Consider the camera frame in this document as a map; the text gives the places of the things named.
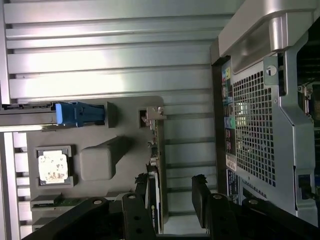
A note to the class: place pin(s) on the green RAM stick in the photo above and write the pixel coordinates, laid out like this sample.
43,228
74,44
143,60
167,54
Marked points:
72,201

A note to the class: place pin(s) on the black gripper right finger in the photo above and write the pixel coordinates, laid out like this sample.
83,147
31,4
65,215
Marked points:
220,217

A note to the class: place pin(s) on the grey parts rack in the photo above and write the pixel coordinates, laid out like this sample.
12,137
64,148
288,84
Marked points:
130,155

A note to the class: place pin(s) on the open black PC case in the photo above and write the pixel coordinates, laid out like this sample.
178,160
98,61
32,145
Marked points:
287,100

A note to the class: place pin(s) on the hard disk with blue carrier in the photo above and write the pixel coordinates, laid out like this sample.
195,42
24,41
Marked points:
75,113

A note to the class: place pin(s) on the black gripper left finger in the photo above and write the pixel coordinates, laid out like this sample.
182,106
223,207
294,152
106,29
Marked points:
132,215

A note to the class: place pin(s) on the silver CPU chip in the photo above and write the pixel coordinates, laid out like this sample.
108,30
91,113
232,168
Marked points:
53,165

